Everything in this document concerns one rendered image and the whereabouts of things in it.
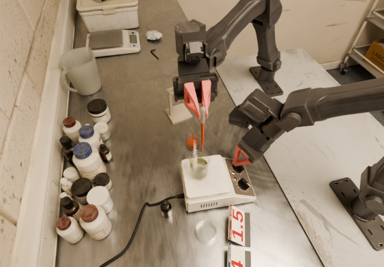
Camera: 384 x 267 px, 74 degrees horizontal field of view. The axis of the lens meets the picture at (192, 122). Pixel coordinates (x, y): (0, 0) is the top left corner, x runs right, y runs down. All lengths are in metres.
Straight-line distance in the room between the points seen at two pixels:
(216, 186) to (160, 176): 0.20
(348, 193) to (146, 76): 0.87
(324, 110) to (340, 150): 0.42
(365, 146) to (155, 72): 0.86
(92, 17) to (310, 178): 1.24
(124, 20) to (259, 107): 1.05
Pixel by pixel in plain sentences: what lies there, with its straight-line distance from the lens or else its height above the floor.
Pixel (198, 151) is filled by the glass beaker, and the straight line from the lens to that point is 0.67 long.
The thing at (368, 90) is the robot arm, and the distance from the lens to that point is 0.57.
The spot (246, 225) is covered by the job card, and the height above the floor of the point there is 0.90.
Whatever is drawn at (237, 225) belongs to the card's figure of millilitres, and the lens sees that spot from 0.73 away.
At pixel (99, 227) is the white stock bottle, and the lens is 0.71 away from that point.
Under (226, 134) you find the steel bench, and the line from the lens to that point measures 0.92.
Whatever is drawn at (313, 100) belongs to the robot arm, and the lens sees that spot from 0.59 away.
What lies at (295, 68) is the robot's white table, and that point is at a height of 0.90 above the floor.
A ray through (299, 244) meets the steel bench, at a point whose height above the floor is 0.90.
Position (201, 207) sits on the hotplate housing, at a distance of 0.73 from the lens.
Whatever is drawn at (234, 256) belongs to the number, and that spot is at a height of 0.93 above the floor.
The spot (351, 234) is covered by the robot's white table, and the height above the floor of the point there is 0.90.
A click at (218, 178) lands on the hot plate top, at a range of 0.71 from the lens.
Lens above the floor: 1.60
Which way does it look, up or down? 48 degrees down
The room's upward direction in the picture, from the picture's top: straight up
